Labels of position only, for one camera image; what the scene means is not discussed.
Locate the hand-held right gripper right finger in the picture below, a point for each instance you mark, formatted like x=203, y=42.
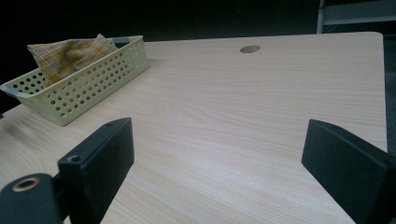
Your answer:
x=348, y=168

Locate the grey metal stand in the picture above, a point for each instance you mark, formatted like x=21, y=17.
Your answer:
x=355, y=14

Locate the pale yellow perforated plastic basket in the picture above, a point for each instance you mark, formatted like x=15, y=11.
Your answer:
x=90, y=90

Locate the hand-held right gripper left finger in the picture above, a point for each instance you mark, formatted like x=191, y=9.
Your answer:
x=99, y=161

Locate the yellow plaid cloth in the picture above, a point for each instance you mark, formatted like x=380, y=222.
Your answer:
x=68, y=57

